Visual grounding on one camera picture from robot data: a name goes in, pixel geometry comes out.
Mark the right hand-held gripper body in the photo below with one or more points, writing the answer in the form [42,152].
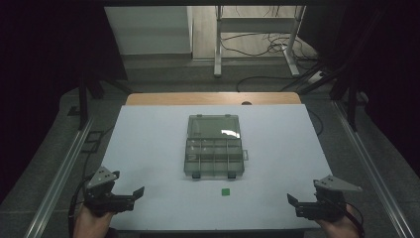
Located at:
[325,206]

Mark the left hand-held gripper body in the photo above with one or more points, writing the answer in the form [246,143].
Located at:
[107,200]

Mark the small green square piece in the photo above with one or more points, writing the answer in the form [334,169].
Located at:
[226,192]

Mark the clear plastic compartment box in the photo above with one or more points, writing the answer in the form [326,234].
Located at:
[214,155]

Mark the person's right hand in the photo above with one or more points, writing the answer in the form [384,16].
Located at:
[340,228]

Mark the person's left hand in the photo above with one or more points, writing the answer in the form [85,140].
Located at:
[89,224]

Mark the white table cover board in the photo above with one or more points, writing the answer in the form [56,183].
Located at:
[277,172]

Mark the black metal stand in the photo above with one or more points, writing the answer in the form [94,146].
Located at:
[83,105]
[352,99]

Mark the wooden table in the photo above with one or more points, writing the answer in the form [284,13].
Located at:
[198,98]

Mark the white power strip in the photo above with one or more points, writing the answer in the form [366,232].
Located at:
[316,77]

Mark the white cabinet panel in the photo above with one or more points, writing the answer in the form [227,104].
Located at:
[148,29]

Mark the aluminium rail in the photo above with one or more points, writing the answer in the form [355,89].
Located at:
[373,172]
[56,185]

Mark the black floor frame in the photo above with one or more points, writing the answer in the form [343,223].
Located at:
[92,142]

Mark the white metal desk frame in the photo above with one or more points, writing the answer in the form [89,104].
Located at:
[217,49]

